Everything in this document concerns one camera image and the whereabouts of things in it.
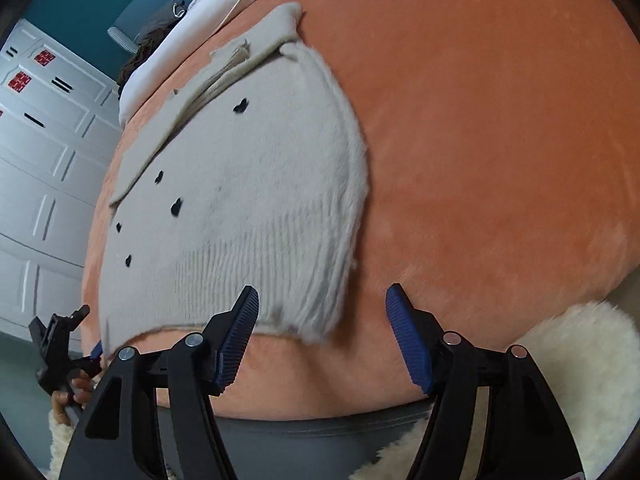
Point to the grey ribbed cloth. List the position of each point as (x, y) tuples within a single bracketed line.
[(124, 37)]

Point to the orange plush blanket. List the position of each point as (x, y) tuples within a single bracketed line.
[(475, 160)]

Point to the white fluffy fleece rug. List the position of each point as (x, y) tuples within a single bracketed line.
[(590, 360)]

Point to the red square sticker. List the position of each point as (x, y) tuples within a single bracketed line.
[(44, 57), (19, 81)]

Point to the dark brown furry cloth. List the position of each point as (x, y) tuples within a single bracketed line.
[(142, 55)]

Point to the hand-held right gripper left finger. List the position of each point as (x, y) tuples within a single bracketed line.
[(239, 336)]

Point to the person's left hand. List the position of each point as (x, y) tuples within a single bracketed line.
[(75, 390)]

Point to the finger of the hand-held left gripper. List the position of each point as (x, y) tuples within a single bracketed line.
[(96, 350)]

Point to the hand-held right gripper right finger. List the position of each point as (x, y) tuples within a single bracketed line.
[(407, 340)]

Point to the beige knitted sweater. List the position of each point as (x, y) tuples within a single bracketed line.
[(240, 200)]

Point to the white panelled wardrobe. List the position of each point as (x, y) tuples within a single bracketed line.
[(45, 175)]

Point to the grey mattress edge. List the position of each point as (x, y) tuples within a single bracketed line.
[(310, 445)]

